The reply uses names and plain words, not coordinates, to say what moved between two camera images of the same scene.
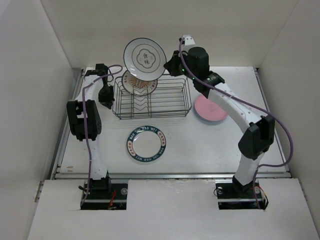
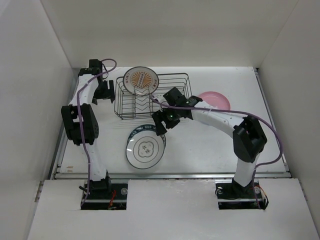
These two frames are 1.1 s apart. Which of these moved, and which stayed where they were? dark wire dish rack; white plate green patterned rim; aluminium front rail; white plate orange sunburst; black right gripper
Moved: black right gripper
Stayed: aluminium front rail; dark wire dish rack; white plate green patterned rim; white plate orange sunburst
